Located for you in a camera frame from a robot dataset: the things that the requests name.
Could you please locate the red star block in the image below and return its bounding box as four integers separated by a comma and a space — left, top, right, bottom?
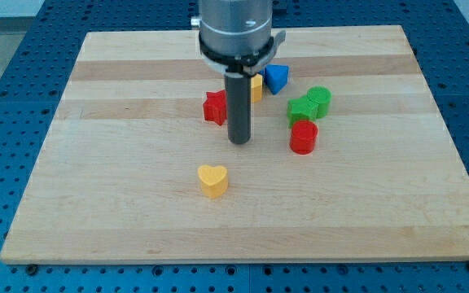
203, 90, 227, 126

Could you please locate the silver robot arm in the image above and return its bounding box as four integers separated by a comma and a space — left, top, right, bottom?
192, 0, 286, 145

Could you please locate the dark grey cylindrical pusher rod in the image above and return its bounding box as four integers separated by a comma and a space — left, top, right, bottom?
225, 74, 251, 145

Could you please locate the wooden board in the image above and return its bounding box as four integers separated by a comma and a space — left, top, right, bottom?
0, 25, 469, 265

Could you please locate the red cylinder block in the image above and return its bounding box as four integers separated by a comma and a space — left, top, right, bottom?
289, 120, 318, 155

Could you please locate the green cylinder block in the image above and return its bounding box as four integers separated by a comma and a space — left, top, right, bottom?
307, 86, 332, 119

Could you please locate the yellow block behind rod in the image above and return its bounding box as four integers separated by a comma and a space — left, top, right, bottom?
251, 74, 263, 103

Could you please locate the blue triangle block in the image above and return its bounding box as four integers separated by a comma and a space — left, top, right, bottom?
261, 64, 289, 95

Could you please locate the green star block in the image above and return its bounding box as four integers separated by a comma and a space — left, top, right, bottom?
287, 96, 318, 128

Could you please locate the yellow heart block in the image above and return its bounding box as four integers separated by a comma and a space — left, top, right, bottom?
197, 165, 229, 199

